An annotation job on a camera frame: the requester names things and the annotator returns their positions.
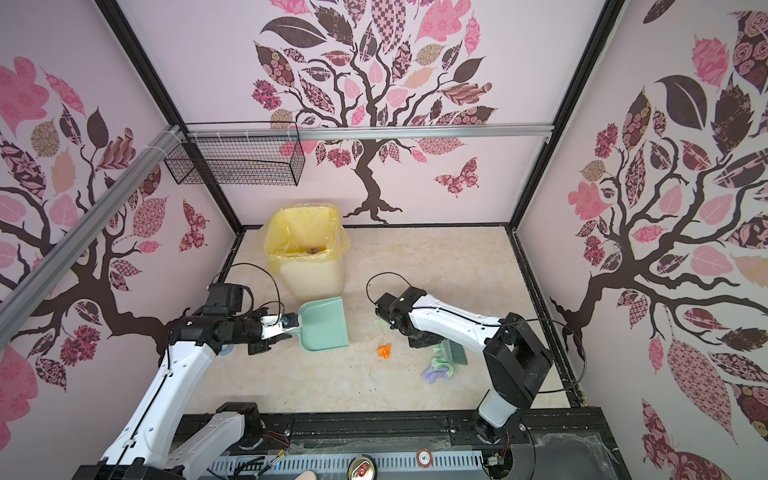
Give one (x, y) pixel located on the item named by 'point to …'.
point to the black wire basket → (270, 153)
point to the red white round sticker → (424, 458)
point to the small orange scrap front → (384, 351)
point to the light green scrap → (384, 324)
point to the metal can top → (362, 467)
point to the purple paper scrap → (430, 374)
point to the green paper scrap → (440, 360)
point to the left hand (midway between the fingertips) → (282, 330)
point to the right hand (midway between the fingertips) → (432, 335)
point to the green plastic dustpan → (323, 325)
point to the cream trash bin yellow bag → (307, 243)
